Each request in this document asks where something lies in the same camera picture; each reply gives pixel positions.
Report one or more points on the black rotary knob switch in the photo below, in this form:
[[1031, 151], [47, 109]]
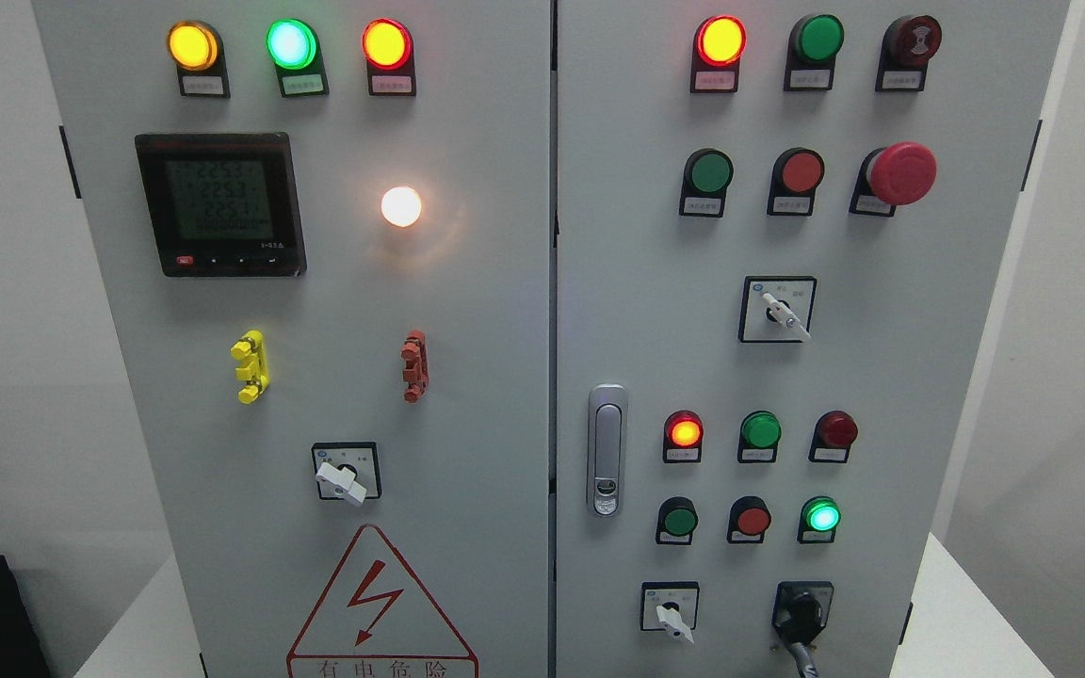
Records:
[[800, 611]]

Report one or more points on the red terminal connector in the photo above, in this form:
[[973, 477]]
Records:
[[415, 372]]

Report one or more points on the grey electrical cabinet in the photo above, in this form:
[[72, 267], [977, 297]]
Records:
[[547, 141]]

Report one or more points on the red lit indicator lower left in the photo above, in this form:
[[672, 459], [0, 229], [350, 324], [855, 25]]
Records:
[[683, 438]]

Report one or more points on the red lit indicator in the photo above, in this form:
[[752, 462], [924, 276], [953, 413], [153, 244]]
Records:
[[715, 55], [683, 438]]

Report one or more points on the white glowing lamp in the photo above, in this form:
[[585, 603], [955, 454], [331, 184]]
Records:
[[401, 206]]

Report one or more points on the green push button lower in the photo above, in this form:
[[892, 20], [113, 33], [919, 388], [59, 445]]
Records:
[[677, 520]]

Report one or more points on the green push button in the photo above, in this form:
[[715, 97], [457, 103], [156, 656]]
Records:
[[677, 520], [707, 174]]

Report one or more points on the green push button upper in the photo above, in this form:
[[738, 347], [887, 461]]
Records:
[[707, 174]]

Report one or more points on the green indicator lower middle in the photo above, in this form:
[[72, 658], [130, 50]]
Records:
[[759, 436]]

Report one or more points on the red push button lower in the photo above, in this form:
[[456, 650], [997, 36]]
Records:
[[748, 521]]

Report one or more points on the red push button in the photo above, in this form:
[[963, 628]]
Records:
[[748, 521], [795, 177]]

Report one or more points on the yellow terminal connector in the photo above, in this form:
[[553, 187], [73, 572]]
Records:
[[251, 369]]

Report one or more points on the red push button upper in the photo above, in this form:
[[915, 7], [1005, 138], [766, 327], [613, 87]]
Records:
[[795, 177]]

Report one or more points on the red indicator lower right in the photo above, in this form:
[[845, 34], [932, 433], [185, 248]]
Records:
[[834, 436]]

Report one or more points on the green indicator bottom right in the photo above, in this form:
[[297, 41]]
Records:
[[820, 517]]

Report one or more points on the red lightning warning sticker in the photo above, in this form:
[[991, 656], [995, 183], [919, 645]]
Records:
[[375, 618]]

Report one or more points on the red-rimmed indicator light left door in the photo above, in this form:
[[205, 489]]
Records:
[[389, 55]]

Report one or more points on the red lit indicator top right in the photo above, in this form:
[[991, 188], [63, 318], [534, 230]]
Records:
[[715, 55]]

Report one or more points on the black digital power meter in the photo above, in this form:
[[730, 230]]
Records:
[[223, 205]]

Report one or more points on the green indicator top right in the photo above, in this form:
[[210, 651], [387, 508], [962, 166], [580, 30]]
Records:
[[813, 44]]

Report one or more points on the green lit indicator light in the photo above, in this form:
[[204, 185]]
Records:
[[294, 49]]

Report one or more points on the red emergency stop button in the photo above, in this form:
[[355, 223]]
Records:
[[893, 176]]

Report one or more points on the yellow indicator light top left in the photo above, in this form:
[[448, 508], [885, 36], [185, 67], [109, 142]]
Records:
[[198, 53]]

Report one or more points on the dark red buzzer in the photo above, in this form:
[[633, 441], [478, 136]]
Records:
[[908, 45]]

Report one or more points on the silver door lock handle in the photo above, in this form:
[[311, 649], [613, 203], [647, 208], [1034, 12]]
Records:
[[606, 427]]

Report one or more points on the white selector switch left door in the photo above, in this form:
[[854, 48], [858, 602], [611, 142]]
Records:
[[347, 471]]

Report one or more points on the white selector switch upper right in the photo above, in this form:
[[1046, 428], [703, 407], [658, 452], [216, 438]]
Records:
[[777, 309]]

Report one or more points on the white selector switch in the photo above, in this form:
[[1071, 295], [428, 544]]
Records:
[[670, 608], [777, 309]]

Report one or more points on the white selector switch bottom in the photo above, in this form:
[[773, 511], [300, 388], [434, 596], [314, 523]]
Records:
[[670, 608]]

